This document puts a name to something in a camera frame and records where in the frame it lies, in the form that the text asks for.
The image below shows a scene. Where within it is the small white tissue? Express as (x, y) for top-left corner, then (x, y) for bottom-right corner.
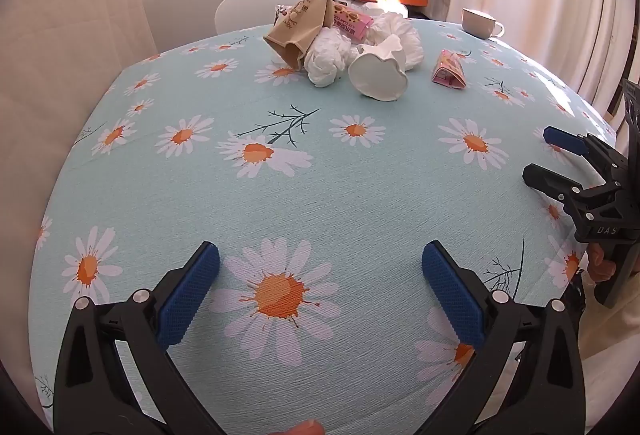
(302, 26), (357, 88)

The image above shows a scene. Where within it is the brown paper bag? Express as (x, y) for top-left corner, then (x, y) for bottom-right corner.
(263, 0), (335, 68)

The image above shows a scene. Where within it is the person's left hand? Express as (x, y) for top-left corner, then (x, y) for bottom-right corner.
(279, 420), (327, 435)

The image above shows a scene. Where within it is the white crushed paper cup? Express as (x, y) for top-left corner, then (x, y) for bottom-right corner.
(348, 34), (409, 102)

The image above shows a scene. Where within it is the beige curtain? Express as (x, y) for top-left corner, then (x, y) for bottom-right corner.
(0, 0), (163, 241)

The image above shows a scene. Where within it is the daisy print tablecloth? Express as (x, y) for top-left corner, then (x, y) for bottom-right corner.
(27, 18), (621, 435)

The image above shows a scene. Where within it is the white chair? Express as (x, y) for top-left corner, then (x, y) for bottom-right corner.
(215, 0), (313, 35)

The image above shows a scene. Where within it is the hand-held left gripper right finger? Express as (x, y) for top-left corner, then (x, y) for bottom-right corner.
(420, 240), (587, 435)

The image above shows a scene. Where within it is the person's right forearm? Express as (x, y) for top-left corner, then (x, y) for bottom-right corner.
(582, 285), (640, 421)

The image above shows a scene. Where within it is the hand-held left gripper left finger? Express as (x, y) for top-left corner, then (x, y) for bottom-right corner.
(52, 241), (226, 435)

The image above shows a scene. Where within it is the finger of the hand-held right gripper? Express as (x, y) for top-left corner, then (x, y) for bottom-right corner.
(544, 126), (627, 179)
(522, 164), (621, 216)

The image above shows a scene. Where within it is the pink red snack wrapper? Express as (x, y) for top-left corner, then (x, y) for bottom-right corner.
(332, 4), (374, 32)

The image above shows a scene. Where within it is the pink snack box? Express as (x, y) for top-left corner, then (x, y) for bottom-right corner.
(431, 49), (466, 91)

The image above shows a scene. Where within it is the white mug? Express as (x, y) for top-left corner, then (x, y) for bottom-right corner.
(461, 8), (506, 40)

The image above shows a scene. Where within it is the large white tissue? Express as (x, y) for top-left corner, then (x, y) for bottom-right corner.
(367, 12), (424, 71)

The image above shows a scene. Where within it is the person's right hand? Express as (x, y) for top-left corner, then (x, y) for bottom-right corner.
(584, 241), (617, 287)

